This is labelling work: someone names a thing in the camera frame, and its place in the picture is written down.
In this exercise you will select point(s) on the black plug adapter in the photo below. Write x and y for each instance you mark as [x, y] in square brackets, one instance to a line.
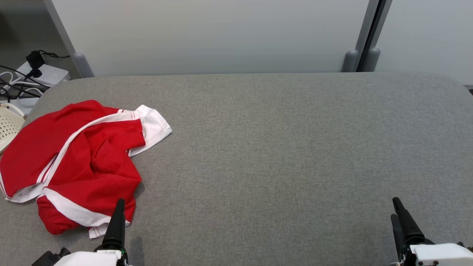
[35, 59]

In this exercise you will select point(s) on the red shirt with striped trim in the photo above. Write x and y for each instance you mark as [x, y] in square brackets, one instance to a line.
[99, 166]

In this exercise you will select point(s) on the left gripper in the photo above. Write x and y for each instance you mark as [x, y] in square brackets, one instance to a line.
[92, 258]

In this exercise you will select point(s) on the beige laundry basket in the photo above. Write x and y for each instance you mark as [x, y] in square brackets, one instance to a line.
[9, 127]

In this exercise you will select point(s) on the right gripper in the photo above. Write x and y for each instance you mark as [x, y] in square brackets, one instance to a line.
[439, 255]

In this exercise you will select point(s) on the white power strip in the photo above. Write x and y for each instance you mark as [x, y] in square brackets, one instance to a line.
[51, 75]

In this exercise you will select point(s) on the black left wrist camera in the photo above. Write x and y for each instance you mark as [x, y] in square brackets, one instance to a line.
[48, 258]

